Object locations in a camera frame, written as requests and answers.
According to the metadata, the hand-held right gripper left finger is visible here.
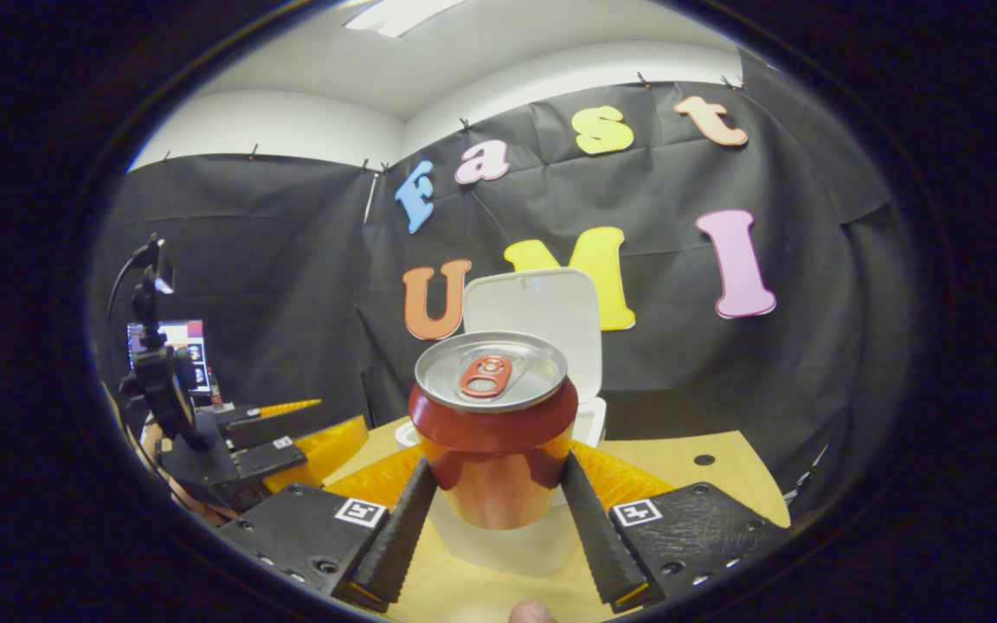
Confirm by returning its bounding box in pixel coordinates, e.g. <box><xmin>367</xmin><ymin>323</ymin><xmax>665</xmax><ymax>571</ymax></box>
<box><xmin>220</xmin><ymin>444</ymin><xmax>439</xmax><ymax>613</ymax></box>

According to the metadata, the white desktop garbage bin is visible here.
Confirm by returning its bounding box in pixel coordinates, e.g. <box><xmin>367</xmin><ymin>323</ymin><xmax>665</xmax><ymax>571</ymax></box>
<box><xmin>395</xmin><ymin>268</ymin><xmax>608</xmax><ymax>576</ymax></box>

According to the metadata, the computer monitor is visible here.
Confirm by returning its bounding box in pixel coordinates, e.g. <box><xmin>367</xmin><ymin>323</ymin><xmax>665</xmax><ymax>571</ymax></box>
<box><xmin>128</xmin><ymin>320</ymin><xmax>210</xmax><ymax>397</ymax></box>

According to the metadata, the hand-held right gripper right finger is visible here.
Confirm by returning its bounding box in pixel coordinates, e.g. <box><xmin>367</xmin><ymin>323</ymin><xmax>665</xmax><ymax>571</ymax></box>
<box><xmin>561</xmin><ymin>440</ymin><xmax>789</xmax><ymax>613</ymax></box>

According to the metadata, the red pop can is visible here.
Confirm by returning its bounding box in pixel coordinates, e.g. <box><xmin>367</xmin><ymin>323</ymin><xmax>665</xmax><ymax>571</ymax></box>
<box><xmin>408</xmin><ymin>331</ymin><xmax>579</xmax><ymax>530</ymax></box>

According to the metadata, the wooden desktop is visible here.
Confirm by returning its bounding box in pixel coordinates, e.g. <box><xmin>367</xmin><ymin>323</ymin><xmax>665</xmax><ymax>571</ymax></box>
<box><xmin>321</xmin><ymin>415</ymin><xmax>792</xmax><ymax>623</ymax></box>

